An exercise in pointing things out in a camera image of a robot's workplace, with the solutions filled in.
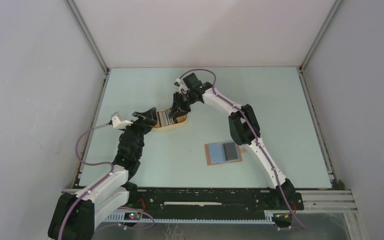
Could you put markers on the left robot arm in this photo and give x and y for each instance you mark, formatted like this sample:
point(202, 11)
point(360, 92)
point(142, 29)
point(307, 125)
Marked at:
point(77, 215)

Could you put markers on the brown leather card holder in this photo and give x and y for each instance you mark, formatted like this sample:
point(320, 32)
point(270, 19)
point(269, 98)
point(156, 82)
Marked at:
point(214, 154)

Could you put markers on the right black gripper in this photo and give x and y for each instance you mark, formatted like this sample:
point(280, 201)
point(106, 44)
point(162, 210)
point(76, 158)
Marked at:
point(178, 103)

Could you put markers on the cards in tray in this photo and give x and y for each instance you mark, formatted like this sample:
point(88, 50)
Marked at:
point(164, 119)

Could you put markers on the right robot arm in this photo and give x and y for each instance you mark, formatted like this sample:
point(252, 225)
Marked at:
point(244, 127)

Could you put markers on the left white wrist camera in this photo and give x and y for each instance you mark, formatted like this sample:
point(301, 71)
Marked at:
point(119, 122)

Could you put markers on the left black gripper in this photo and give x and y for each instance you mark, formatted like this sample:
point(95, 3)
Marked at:
point(147, 125)

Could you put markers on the aluminium frame rail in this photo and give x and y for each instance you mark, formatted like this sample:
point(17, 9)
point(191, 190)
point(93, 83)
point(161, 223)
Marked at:
point(309, 201)

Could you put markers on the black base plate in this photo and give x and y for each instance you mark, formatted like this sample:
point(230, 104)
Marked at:
point(208, 212)

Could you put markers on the grey cable duct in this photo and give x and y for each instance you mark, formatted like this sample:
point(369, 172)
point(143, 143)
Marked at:
point(121, 217)

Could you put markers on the yellow oval card tray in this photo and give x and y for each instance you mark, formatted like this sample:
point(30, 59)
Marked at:
point(177, 122)

